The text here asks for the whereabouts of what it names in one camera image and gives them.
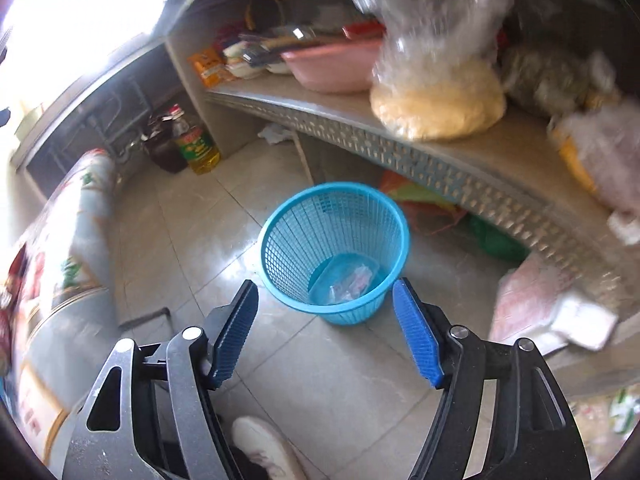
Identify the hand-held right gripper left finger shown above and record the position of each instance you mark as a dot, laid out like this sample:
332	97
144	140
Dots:
232	332

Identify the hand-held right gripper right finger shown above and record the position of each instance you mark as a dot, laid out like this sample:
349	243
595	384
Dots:
417	335

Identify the blue plastic wastebasket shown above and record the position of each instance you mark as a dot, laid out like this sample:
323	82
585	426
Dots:
295	240

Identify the clear plastic wrapper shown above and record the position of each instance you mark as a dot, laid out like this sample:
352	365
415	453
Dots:
350	280

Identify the pink white packet pile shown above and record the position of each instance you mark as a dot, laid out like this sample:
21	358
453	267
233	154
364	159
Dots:
525	300

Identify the person's white shoe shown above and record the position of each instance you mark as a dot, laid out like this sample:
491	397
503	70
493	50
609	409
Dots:
265	450

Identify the orange mesh bag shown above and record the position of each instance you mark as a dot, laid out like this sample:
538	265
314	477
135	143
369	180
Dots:
415	205

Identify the white cardboard box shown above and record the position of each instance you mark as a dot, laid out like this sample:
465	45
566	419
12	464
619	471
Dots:
585	322

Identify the fruit-print tablecloth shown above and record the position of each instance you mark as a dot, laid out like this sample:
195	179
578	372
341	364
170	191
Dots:
75	240

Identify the yellow cooking oil bottle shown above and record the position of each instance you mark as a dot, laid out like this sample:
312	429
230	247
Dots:
197	147

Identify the patterned-edge metal shelf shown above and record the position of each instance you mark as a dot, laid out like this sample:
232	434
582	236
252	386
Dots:
500	160

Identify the dark liquid bottle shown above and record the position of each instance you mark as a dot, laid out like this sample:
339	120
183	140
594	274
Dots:
162	150

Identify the white crumpled cloth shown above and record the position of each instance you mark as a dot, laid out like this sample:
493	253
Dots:
277	132

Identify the clear bag of yellow grain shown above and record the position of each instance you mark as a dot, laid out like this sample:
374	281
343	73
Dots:
440	105

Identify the white yellow plastic bag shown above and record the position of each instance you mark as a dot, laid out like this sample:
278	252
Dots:
600	155

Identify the orange packet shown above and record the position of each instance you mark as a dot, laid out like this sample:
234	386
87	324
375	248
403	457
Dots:
210	67

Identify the stack of white bowls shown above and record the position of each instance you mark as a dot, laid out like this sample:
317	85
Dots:
245	65

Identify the pink plastic basin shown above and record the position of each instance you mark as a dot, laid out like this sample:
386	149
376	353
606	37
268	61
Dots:
330	67

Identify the grey kitchen counter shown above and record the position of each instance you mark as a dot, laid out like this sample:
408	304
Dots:
100	82

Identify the grey green bag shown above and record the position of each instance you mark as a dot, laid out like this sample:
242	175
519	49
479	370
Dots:
545	72

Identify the red basin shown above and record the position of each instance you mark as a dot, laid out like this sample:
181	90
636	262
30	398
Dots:
362	30

